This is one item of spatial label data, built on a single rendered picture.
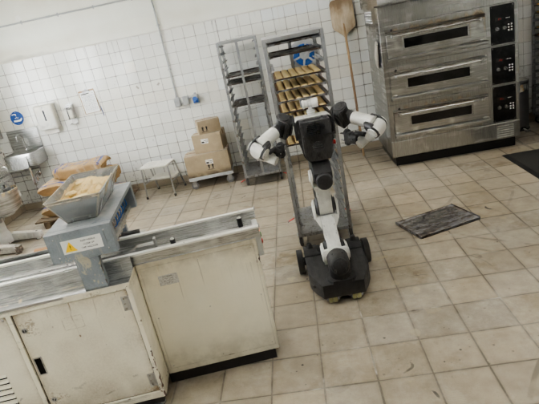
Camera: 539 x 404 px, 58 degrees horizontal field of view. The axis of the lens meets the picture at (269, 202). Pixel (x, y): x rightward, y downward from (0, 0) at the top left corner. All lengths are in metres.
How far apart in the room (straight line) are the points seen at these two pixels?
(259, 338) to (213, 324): 0.30
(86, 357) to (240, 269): 0.96
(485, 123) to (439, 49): 1.06
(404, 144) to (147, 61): 3.55
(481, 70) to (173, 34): 3.85
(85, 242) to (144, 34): 4.76
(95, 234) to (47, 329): 0.61
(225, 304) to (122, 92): 4.77
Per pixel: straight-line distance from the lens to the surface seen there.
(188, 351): 3.10
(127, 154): 7.38
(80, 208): 2.66
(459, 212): 4.76
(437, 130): 6.11
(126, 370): 2.98
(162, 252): 2.80
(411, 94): 5.98
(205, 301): 2.92
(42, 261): 3.28
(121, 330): 2.83
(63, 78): 7.46
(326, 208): 3.75
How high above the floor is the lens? 1.95
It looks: 20 degrees down
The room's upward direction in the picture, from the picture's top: 12 degrees counter-clockwise
